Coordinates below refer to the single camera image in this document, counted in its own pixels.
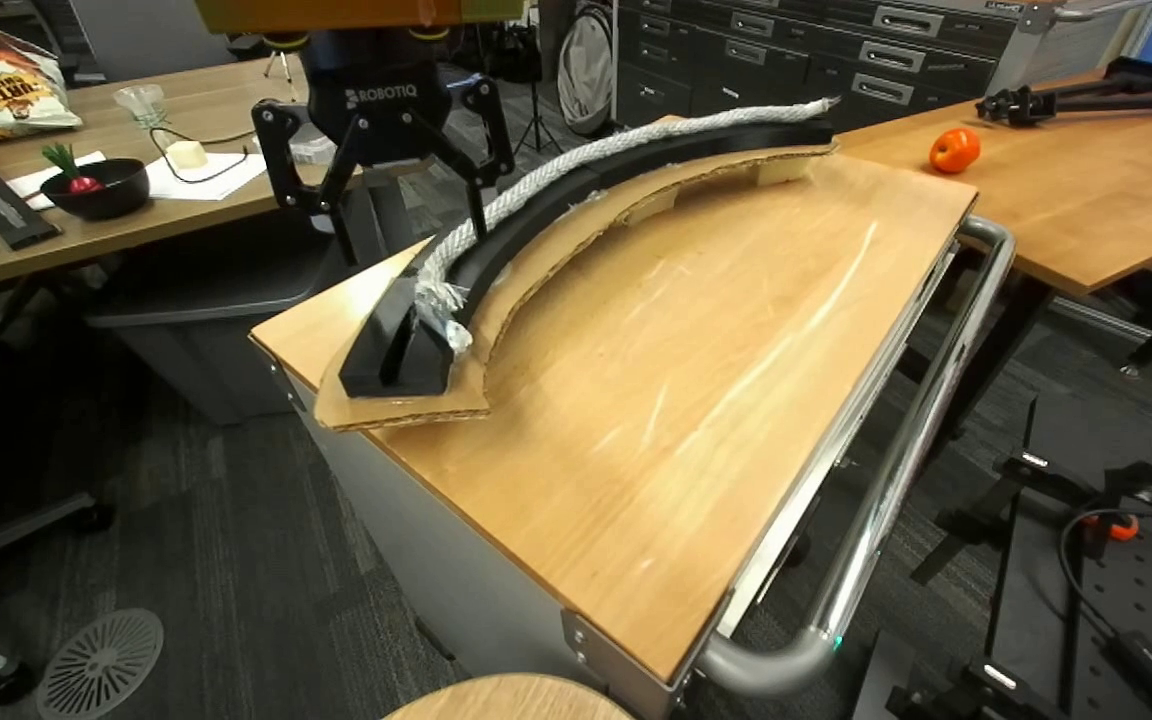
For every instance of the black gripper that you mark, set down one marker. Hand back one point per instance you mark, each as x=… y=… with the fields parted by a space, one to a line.
x=379 y=94

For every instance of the curved cardboard base board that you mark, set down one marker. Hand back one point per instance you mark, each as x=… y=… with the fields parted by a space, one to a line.
x=542 y=261

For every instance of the white paper sheet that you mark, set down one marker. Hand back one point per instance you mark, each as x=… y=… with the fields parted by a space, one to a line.
x=201 y=179

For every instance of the black bowl with red item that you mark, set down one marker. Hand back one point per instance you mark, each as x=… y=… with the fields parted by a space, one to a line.
x=99 y=191

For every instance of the dark drawer cabinet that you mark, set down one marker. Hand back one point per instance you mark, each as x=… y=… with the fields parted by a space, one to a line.
x=878 y=59

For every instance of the yellow snack chip bag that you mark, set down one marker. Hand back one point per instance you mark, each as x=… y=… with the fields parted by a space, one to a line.
x=33 y=90

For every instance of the round wooden stool top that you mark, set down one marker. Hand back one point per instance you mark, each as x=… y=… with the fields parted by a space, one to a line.
x=513 y=698

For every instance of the orange round fruit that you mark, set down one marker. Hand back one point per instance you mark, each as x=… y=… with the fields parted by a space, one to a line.
x=952 y=148

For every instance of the black clamp tool on table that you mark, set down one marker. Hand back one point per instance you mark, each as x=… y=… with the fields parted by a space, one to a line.
x=1127 y=85

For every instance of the black curved track rail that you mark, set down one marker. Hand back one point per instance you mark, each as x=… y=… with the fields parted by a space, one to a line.
x=420 y=316

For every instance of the silver metal cart handle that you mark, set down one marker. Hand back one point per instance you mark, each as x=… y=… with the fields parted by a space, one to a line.
x=791 y=665

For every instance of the orange black cable connector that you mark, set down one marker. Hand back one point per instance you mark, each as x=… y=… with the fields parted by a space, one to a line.
x=1114 y=528

